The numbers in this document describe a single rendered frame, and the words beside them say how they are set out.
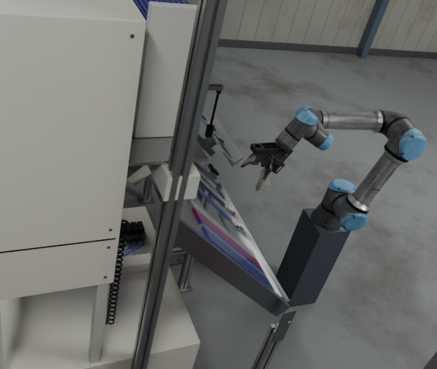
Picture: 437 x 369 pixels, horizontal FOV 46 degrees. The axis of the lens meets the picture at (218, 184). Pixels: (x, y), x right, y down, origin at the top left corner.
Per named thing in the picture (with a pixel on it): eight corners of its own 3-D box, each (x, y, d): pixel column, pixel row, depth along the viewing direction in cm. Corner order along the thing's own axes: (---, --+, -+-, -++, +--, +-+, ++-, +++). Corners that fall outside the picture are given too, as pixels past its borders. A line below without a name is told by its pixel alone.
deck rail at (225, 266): (274, 312, 181) (288, 302, 181) (276, 317, 180) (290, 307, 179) (154, 226, 131) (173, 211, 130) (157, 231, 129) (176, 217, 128)
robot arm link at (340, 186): (340, 196, 251) (350, 175, 243) (350, 215, 241) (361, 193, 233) (318, 195, 248) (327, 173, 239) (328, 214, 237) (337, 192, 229)
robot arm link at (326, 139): (327, 126, 206) (309, 113, 200) (337, 141, 198) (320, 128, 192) (313, 139, 209) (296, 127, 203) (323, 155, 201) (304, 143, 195)
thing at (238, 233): (211, 188, 226) (217, 184, 225) (278, 307, 180) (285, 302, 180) (188, 166, 212) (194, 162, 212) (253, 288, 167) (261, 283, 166)
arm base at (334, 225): (332, 208, 259) (339, 193, 253) (347, 228, 248) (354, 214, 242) (307, 210, 253) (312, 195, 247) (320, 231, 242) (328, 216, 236)
